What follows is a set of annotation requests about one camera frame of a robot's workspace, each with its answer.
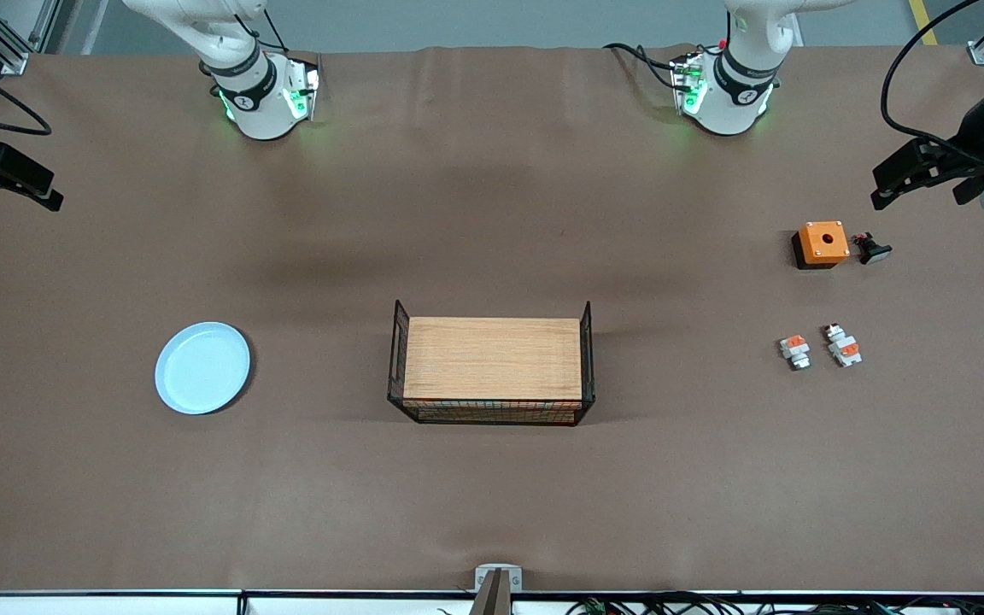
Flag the white orange red push button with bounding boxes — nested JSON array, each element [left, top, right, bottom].
[[823, 322, 864, 368]]

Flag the light blue round plate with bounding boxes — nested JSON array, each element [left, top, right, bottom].
[[155, 321, 252, 416]]

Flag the black push button head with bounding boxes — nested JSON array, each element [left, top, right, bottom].
[[852, 231, 893, 266]]

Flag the orange box with hole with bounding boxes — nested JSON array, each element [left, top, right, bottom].
[[791, 220, 851, 271]]

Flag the wooden board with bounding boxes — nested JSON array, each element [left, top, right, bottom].
[[403, 317, 583, 402]]

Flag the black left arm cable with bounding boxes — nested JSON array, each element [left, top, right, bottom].
[[880, 0, 984, 165]]

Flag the black cable at arm base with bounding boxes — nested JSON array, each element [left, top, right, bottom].
[[602, 42, 682, 89]]

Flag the black wire basket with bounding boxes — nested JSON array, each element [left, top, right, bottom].
[[387, 299, 597, 427]]

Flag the white table edge rail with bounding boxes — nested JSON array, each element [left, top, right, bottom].
[[0, 589, 984, 615]]

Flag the tangled black cables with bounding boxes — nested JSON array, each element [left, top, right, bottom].
[[565, 592, 984, 615]]

